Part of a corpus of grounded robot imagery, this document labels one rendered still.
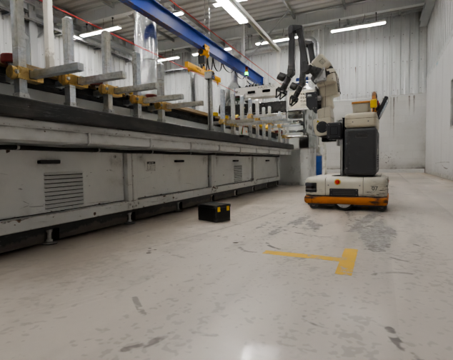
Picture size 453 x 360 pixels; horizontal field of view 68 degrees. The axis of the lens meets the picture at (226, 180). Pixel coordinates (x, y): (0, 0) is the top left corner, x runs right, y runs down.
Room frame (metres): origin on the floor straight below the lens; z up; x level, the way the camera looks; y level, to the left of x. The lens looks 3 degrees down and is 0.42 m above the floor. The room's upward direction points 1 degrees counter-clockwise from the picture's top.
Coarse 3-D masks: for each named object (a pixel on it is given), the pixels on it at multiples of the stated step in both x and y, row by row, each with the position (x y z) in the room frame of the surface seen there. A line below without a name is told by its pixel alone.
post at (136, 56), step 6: (132, 54) 2.11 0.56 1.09; (138, 54) 2.11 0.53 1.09; (132, 60) 2.11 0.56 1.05; (138, 60) 2.11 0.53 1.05; (132, 66) 2.11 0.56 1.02; (138, 66) 2.11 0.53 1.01; (132, 72) 2.11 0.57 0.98; (138, 72) 2.11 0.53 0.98; (138, 78) 2.10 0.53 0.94; (138, 108) 2.10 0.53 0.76
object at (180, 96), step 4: (156, 96) 2.09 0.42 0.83; (160, 96) 2.08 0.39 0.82; (164, 96) 2.06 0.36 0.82; (168, 96) 2.05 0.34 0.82; (172, 96) 2.04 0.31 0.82; (176, 96) 2.03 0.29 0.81; (180, 96) 2.02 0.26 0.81; (124, 100) 2.19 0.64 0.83; (128, 100) 2.18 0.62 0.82; (144, 100) 2.13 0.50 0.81; (148, 100) 2.11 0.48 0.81; (152, 100) 2.10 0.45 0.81; (156, 100) 2.09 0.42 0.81; (160, 100) 2.08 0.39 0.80; (164, 100) 2.06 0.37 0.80; (168, 100) 2.06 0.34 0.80; (172, 100) 2.06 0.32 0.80; (124, 104) 2.19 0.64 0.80; (128, 104) 2.19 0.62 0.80; (132, 104) 2.19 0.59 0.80
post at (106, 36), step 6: (102, 36) 1.88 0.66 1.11; (108, 36) 1.88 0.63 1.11; (102, 42) 1.88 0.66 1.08; (108, 42) 1.88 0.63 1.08; (102, 48) 1.88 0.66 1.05; (108, 48) 1.88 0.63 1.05; (102, 54) 1.88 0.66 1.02; (108, 54) 1.88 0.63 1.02; (102, 60) 1.88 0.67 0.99; (108, 60) 1.88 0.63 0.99; (102, 66) 1.88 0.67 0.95; (108, 66) 1.88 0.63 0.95; (102, 72) 1.88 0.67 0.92; (108, 72) 1.87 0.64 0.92; (108, 96) 1.87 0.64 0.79; (108, 102) 1.87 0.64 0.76; (108, 108) 1.87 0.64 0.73
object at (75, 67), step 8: (64, 64) 1.36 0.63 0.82; (72, 64) 1.34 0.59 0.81; (80, 64) 1.34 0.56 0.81; (32, 72) 1.44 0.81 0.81; (40, 72) 1.42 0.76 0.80; (48, 72) 1.40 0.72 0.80; (56, 72) 1.38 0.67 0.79; (64, 72) 1.37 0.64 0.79; (72, 72) 1.37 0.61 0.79; (8, 80) 1.50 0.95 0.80
